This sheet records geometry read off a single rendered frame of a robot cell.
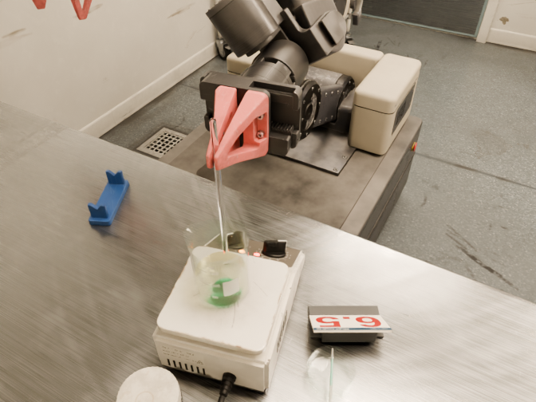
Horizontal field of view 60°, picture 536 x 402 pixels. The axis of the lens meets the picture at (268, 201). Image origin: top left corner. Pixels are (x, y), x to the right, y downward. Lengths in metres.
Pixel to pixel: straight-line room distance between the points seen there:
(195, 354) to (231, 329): 0.05
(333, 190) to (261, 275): 0.86
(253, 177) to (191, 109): 1.11
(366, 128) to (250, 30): 1.00
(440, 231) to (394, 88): 0.64
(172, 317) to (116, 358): 0.12
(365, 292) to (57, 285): 0.42
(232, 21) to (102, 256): 0.38
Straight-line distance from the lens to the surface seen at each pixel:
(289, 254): 0.62
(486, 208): 2.02
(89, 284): 0.69
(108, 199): 0.79
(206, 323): 0.51
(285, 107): 0.46
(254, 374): 0.52
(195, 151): 1.52
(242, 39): 0.52
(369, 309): 0.63
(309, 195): 1.35
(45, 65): 2.09
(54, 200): 0.83
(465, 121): 2.52
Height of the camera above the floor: 1.26
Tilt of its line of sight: 42 degrees down
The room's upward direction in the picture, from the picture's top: straight up
